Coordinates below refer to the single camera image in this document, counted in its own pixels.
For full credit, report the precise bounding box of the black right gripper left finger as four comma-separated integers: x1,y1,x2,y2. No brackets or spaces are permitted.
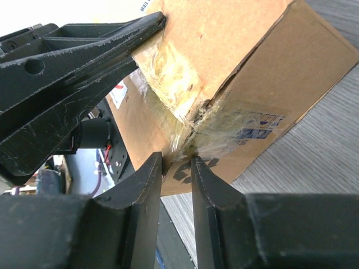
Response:
1,152,162,268

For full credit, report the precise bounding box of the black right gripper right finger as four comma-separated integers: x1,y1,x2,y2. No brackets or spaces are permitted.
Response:
191,156,358,268

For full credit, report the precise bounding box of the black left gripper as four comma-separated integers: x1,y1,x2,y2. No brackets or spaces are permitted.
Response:
1,12,167,185

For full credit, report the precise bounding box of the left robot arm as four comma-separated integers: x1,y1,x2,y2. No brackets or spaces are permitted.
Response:
1,12,166,186

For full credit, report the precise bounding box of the brown cardboard express box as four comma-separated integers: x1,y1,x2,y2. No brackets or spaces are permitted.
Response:
107,1,358,196

